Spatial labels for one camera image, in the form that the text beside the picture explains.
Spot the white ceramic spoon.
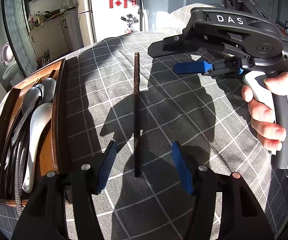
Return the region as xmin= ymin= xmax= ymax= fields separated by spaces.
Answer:
xmin=22 ymin=102 xmax=53 ymax=193

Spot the grey checkered tablecloth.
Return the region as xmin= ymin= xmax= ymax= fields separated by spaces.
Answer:
xmin=0 ymin=3 xmax=288 ymax=240

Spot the white toilet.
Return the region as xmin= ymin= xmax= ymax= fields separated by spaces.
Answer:
xmin=0 ymin=42 xmax=19 ymax=82

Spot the wooden utensil tray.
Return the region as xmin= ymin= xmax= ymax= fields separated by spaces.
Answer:
xmin=0 ymin=59 xmax=71 ymax=207

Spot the kitchen counter cabinet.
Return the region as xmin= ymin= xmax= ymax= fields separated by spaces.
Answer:
xmin=29 ymin=9 xmax=84 ymax=61

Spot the steel spoon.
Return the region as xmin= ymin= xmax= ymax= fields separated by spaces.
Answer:
xmin=10 ymin=86 xmax=42 ymax=155
xmin=41 ymin=77 xmax=56 ymax=104

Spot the silver refrigerator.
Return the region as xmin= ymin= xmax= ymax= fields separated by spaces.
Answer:
xmin=75 ymin=0 xmax=143 ymax=46

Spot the steel fork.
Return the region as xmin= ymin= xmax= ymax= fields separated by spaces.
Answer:
xmin=0 ymin=142 xmax=14 ymax=183

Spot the steel spoon in tray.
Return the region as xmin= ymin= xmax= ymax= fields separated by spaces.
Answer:
xmin=41 ymin=77 xmax=56 ymax=104

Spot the person's right hand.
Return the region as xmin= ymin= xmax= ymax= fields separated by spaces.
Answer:
xmin=242 ymin=72 xmax=288 ymax=152

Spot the dark wooden chopstick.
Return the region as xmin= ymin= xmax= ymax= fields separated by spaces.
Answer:
xmin=133 ymin=52 xmax=141 ymax=178

